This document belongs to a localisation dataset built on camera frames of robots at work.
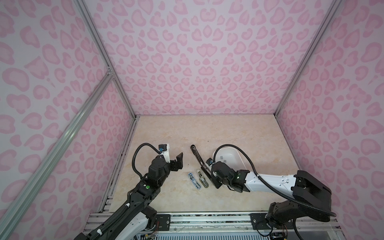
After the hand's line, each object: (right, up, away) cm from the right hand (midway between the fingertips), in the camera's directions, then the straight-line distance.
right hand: (212, 174), depth 84 cm
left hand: (-20, +14, -6) cm, 25 cm away
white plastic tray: (+13, +8, +12) cm, 20 cm away
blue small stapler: (-9, -5, +2) cm, 11 cm away
